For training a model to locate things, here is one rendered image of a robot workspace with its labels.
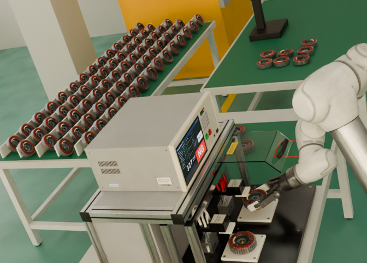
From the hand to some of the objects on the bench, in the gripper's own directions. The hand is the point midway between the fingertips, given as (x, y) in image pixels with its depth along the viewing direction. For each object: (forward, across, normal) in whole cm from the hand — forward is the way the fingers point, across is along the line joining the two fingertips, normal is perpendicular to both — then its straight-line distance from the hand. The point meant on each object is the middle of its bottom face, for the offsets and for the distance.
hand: (255, 198), depth 243 cm
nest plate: (+4, 0, +6) cm, 7 cm away
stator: (+3, +24, +5) cm, 25 cm away
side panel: (+39, +45, -12) cm, 61 cm away
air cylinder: (+16, +24, -1) cm, 29 cm away
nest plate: (+4, +24, +6) cm, 25 cm away
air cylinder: (+16, 0, -2) cm, 16 cm away
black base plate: (+6, +12, +7) cm, 15 cm away
